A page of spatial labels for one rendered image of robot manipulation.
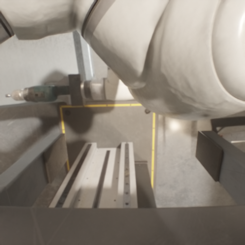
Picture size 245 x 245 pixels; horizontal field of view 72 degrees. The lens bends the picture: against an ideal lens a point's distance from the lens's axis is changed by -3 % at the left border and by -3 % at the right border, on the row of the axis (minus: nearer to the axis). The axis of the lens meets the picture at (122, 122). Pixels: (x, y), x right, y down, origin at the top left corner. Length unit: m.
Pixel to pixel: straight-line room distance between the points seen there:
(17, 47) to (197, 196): 1.93
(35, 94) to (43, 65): 0.27
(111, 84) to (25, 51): 0.46
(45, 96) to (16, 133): 1.25
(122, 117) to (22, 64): 0.66
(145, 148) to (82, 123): 0.48
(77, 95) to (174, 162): 1.25
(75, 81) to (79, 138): 0.63
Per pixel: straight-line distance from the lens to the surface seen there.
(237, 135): 1.54
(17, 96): 0.73
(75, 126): 1.27
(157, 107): 0.16
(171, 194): 1.95
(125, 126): 1.21
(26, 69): 0.96
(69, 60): 0.87
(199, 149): 0.17
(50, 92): 0.66
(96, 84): 0.70
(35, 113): 1.72
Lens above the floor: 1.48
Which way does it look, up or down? 74 degrees down
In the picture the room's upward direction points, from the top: 175 degrees counter-clockwise
